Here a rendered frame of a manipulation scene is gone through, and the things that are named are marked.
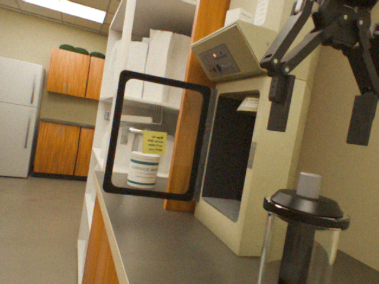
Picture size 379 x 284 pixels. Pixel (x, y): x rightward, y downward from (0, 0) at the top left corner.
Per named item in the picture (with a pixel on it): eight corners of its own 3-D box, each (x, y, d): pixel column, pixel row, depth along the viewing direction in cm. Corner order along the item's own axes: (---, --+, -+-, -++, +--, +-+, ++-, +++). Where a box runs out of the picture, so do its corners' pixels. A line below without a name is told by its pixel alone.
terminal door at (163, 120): (192, 202, 109) (212, 87, 107) (101, 192, 102) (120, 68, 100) (192, 201, 109) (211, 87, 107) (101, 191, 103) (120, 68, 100)
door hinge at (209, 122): (196, 200, 110) (215, 89, 108) (199, 202, 108) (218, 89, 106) (192, 200, 110) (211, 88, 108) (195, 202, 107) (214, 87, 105)
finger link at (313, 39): (351, 20, 40) (346, 9, 39) (289, 76, 38) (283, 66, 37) (327, 28, 44) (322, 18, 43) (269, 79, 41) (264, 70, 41)
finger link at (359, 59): (330, 28, 44) (337, 23, 44) (358, 99, 47) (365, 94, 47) (354, 21, 40) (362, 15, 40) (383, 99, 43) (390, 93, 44)
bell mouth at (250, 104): (272, 119, 107) (275, 103, 107) (309, 121, 90) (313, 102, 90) (226, 110, 101) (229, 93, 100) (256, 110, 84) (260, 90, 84)
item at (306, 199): (305, 212, 49) (313, 170, 49) (357, 236, 40) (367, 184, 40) (254, 209, 46) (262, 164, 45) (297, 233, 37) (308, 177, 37)
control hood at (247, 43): (215, 82, 108) (221, 52, 108) (270, 72, 78) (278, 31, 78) (185, 75, 104) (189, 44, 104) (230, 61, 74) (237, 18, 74)
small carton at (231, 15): (235, 39, 90) (238, 17, 89) (249, 36, 86) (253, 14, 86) (222, 33, 86) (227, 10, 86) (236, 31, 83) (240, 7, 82)
